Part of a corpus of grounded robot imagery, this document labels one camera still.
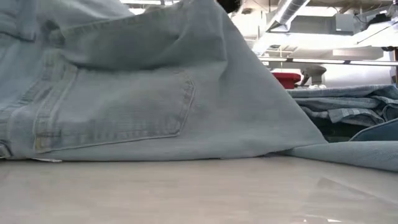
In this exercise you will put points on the plain light blue garment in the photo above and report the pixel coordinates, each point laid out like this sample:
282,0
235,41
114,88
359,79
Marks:
140,93

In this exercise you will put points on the striped light blue shirt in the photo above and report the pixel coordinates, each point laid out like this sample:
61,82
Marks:
342,102

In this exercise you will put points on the red plastic laundry bin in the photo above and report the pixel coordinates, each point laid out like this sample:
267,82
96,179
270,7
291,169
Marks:
287,79

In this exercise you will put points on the clear spray bottle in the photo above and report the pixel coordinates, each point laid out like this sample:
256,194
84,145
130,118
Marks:
312,73

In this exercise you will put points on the long ceiling light bar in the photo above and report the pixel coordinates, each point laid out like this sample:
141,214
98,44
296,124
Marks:
326,60

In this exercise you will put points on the silver spiral air duct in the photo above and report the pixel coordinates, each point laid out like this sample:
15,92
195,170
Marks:
280,21

